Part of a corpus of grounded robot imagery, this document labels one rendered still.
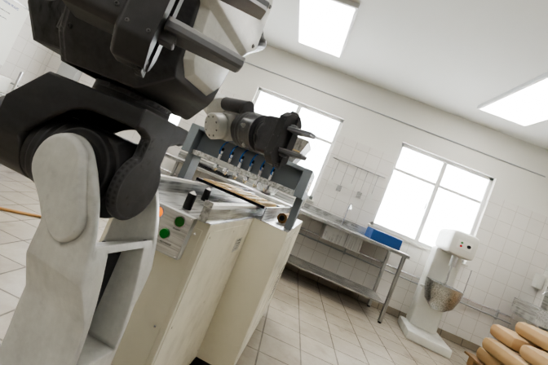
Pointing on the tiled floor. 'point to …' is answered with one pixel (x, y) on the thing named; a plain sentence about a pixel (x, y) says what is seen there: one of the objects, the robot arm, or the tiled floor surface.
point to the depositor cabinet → (247, 290)
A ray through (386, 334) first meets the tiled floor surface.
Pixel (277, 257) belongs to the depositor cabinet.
